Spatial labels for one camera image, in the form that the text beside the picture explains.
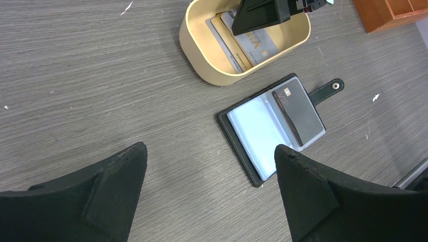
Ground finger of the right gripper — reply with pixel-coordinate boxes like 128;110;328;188
231;0;291;36

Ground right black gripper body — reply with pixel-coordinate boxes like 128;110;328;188
289;0;327;14

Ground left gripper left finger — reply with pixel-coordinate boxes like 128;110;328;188
1;142;147;241

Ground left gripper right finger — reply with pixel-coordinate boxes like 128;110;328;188
275;145;427;241

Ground beige oval tray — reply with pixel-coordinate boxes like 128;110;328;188
179;0;311;86

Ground black gold VIP card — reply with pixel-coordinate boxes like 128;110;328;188
272;87;324;147

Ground black card holder wallet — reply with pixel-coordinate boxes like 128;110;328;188
217;73;345;188

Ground silver Chlitina card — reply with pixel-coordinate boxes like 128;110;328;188
220;10;280;66

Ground orange compartment tray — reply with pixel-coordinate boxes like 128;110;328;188
352;0;427;33

